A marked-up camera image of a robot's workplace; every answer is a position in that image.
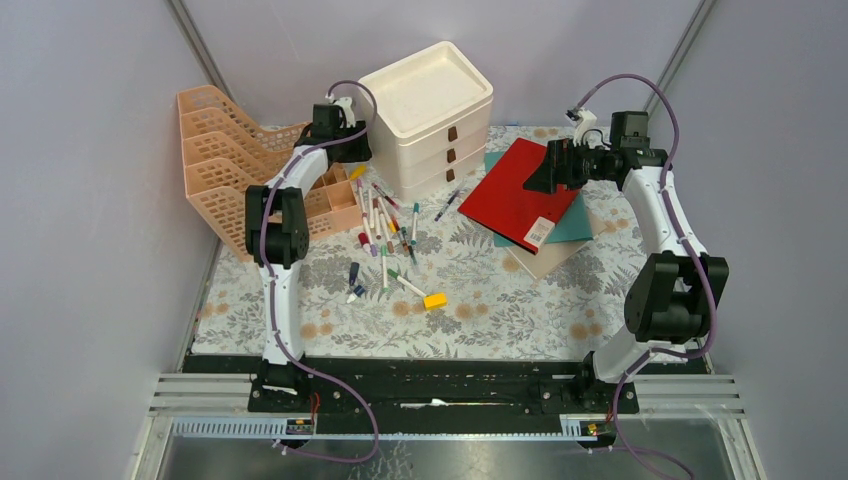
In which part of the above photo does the green marker upright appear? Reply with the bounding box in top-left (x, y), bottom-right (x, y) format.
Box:
top-left (380, 245), bottom-right (389, 293)

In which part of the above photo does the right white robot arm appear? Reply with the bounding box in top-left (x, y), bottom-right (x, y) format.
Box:
top-left (524, 107), bottom-right (729, 412)

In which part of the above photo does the teal folder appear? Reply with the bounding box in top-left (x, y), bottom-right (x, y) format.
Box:
top-left (484, 151), bottom-right (594, 248)

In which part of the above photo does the yellow eraser block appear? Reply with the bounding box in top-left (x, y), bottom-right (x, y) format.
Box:
top-left (423, 292), bottom-right (448, 311)

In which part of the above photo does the blue pen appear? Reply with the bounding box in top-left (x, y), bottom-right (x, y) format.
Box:
top-left (434, 188), bottom-right (461, 222)

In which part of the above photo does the yellow marker cap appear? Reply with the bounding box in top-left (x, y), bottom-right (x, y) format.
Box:
top-left (349, 164), bottom-right (367, 181)

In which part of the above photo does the red ring binder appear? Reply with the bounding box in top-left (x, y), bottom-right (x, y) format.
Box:
top-left (458, 138), bottom-right (580, 254)

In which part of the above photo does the white three-drawer cabinet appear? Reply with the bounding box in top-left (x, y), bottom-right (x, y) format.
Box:
top-left (359, 41), bottom-right (494, 203)

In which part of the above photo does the green capped white marker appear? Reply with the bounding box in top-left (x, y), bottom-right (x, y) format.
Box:
top-left (387, 269), bottom-right (428, 298)

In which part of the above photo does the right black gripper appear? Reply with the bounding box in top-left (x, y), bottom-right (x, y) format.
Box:
top-left (522, 138), bottom-right (614, 195)

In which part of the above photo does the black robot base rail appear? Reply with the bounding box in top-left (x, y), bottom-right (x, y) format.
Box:
top-left (155, 356), bottom-right (706, 437)

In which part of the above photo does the red capped marker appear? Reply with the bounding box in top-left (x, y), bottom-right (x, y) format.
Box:
top-left (371, 182), bottom-right (402, 213)

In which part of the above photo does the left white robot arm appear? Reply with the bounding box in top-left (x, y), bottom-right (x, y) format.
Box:
top-left (245, 97), bottom-right (370, 411)

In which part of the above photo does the small blue white cap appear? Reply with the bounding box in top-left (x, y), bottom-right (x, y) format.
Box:
top-left (346, 285), bottom-right (366, 304)

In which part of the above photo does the floral table mat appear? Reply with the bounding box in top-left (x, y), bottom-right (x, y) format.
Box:
top-left (190, 124), bottom-right (697, 362)

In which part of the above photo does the peach plastic file organizer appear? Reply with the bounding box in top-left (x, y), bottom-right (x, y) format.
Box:
top-left (176, 85), bottom-right (362, 262)

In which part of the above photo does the beige notebook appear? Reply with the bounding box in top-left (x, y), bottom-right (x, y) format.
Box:
top-left (507, 213), bottom-right (604, 280)

